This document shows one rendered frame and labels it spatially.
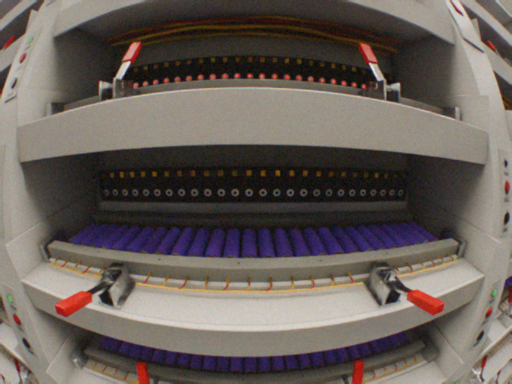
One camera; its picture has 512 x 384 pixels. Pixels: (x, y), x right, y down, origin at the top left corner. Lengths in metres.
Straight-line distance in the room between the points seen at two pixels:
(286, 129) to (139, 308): 0.20
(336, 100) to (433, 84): 0.28
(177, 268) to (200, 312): 0.05
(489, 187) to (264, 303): 0.32
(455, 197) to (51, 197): 0.61
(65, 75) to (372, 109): 0.42
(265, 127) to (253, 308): 0.15
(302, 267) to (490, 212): 0.27
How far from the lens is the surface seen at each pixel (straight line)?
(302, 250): 0.25
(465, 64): 0.40
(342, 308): 0.22
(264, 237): 0.27
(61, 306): 0.18
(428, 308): 0.18
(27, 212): 0.35
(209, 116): 0.17
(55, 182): 0.38
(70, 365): 0.44
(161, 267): 0.23
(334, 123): 0.18
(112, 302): 0.23
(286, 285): 0.22
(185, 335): 0.21
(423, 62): 0.47
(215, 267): 0.21
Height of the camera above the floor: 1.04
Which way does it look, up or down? 1 degrees up
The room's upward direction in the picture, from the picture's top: straight up
